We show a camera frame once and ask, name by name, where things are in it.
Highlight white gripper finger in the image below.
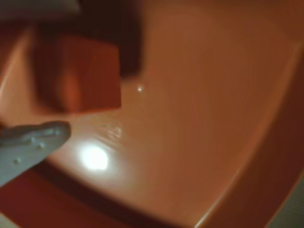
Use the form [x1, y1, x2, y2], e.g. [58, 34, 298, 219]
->
[0, 121, 72, 188]
[0, 0, 82, 21]

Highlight orange cube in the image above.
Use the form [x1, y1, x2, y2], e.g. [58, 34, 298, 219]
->
[35, 35, 122, 114]

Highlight orange plastic box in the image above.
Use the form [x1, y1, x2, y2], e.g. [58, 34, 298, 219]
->
[0, 0, 304, 228]

